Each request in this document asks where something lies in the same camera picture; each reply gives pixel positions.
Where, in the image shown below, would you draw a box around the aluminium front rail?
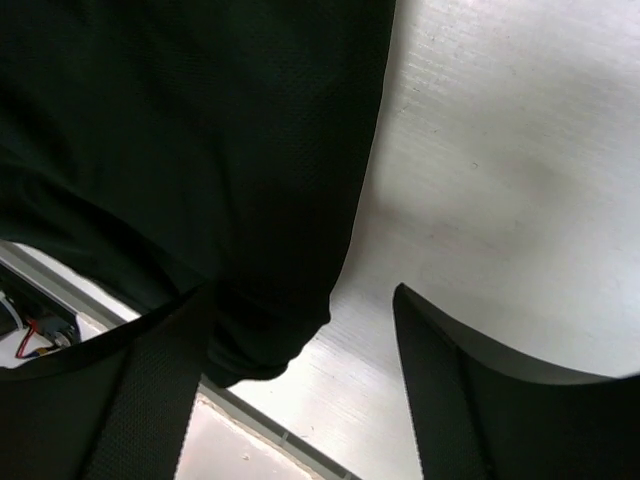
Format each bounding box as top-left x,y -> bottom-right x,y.
1,242 -> 350,479

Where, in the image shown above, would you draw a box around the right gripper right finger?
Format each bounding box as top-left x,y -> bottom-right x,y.
393,285 -> 639,479

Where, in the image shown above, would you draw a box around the black shorts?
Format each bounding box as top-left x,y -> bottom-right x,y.
1,1 -> 395,388

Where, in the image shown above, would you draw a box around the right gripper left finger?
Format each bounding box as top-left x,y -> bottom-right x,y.
1,288 -> 212,480

